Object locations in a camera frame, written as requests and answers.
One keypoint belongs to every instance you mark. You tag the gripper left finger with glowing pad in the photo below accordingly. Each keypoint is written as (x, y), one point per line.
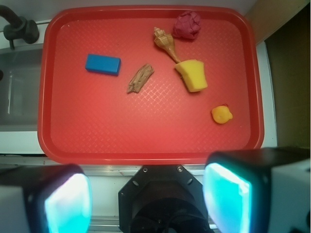
(45, 199)

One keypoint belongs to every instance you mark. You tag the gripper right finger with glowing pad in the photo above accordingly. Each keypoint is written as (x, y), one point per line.
(264, 190)

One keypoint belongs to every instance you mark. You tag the yellow rubber duck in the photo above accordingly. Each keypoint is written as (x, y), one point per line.
(221, 114)

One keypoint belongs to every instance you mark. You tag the red plastic tray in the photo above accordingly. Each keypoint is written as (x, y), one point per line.
(88, 118)

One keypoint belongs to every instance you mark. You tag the stainless steel sink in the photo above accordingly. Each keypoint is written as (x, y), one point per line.
(20, 71)

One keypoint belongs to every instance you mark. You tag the yellow sponge piece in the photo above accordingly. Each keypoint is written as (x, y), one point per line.
(193, 74)

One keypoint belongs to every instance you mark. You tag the blue rectangular block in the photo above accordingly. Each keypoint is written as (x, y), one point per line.
(103, 64)

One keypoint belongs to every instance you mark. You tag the brown wood piece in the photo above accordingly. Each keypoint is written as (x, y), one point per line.
(140, 79)

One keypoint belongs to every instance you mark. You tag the dark metal faucet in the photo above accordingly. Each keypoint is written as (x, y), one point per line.
(18, 27)

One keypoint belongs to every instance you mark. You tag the tan spiral seashell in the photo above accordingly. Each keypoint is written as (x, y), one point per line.
(165, 41)

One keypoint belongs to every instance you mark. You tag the crumpled red paper ball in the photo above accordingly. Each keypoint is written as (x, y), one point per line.
(187, 25)

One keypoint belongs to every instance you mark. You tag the black octagonal mount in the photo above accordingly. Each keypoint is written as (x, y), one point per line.
(163, 199)

